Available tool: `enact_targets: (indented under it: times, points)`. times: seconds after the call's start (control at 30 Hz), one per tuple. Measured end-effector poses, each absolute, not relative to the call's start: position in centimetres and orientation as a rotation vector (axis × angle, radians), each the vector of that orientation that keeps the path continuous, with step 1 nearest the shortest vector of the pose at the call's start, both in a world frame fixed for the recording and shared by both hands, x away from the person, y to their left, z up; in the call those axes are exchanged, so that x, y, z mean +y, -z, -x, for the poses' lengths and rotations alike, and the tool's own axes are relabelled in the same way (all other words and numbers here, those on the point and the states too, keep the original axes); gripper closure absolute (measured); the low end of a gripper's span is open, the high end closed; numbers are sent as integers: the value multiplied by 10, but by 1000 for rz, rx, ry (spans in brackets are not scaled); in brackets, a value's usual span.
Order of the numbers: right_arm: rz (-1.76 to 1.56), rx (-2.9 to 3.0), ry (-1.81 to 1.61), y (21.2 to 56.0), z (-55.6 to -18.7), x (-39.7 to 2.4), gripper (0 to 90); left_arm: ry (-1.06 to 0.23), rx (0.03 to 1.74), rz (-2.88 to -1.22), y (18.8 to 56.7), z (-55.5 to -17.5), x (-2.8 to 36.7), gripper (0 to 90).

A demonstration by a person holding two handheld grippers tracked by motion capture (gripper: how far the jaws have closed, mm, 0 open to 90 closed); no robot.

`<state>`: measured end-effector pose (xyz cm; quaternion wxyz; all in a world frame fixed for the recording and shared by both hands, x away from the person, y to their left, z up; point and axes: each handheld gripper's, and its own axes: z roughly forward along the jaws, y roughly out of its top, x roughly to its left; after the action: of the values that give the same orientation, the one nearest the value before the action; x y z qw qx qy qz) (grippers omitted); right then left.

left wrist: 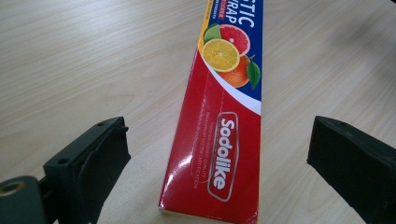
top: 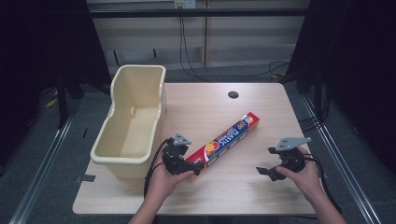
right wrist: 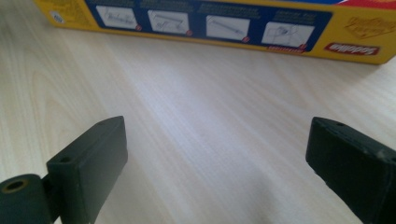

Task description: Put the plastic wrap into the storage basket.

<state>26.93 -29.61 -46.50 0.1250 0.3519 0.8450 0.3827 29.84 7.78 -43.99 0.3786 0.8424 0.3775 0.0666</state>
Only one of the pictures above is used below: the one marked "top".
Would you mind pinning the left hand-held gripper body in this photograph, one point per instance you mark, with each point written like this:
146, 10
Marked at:
173, 158

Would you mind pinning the round black table grommet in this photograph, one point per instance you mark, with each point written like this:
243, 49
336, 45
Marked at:
233, 94

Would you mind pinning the blue red plastic wrap box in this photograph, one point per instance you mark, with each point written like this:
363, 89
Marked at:
230, 137

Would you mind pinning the metal floor rail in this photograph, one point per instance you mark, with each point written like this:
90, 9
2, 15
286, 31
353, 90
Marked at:
40, 174
339, 155

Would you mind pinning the white wall power outlet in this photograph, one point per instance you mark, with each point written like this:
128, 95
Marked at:
185, 3

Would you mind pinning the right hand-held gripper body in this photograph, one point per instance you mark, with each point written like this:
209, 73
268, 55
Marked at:
292, 157

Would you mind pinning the black tape strip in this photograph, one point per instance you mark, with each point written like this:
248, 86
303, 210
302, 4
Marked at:
85, 178

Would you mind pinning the person's right hand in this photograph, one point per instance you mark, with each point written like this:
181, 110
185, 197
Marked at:
306, 180

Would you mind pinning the black curtain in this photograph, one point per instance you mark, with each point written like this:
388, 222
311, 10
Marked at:
358, 62
40, 56

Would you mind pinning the black horizontal bar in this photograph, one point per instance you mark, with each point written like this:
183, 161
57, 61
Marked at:
199, 13

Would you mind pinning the black metal stand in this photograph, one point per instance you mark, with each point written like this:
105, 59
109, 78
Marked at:
318, 99
62, 102

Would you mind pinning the cream plastic bin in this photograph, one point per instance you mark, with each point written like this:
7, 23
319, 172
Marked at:
137, 130

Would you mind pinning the person's left hand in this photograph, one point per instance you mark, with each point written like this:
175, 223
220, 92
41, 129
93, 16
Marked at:
163, 183

